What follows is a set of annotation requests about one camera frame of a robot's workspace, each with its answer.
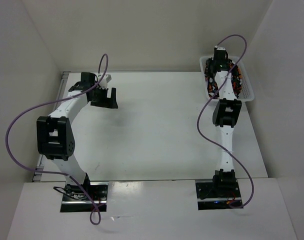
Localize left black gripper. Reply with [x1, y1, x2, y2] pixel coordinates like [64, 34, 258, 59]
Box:
[90, 86, 118, 109]

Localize orange camouflage shorts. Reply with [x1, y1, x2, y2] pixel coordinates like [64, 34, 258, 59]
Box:
[204, 58, 243, 98]

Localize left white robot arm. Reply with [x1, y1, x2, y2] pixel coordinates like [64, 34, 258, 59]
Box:
[36, 72, 118, 201]

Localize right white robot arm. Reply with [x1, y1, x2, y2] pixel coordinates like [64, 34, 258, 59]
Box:
[206, 56, 242, 198]

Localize white plastic basket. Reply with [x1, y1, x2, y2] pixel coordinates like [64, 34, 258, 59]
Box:
[199, 55, 255, 103]

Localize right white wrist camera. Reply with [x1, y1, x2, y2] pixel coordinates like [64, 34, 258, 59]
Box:
[213, 45, 228, 61]

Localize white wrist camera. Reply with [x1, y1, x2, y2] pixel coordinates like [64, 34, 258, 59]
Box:
[213, 45, 228, 61]
[98, 74, 112, 89]

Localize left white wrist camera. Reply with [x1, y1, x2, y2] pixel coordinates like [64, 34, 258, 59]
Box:
[98, 74, 112, 89]

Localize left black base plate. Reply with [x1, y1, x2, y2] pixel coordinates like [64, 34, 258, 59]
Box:
[54, 182, 108, 213]

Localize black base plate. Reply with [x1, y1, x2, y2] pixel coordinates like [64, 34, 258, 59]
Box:
[54, 182, 108, 213]
[195, 180, 243, 211]

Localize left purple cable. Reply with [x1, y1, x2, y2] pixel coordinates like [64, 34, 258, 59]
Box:
[5, 53, 110, 225]

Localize purple cable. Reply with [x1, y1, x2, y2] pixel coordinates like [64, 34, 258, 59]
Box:
[5, 53, 110, 225]
[196, 34, 256, 209]

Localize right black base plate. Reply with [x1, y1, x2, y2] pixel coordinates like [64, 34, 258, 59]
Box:
[195, 180, 243, 211]

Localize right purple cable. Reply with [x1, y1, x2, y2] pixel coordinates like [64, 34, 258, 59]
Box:
[196, 34, 256, 209]

